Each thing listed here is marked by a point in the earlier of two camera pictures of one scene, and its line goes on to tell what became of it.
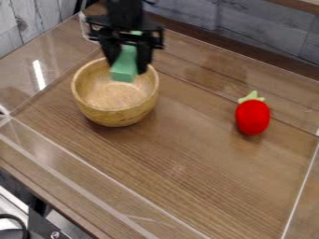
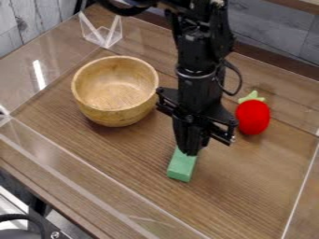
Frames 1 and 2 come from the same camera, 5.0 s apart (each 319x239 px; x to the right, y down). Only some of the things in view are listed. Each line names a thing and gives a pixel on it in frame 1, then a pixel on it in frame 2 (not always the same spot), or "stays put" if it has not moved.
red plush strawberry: (253, 114) stays put
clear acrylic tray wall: (88, 193) stays put
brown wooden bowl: (110, 103) stays put
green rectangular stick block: (124, 67) -> (181, 166)
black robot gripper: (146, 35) -> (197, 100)
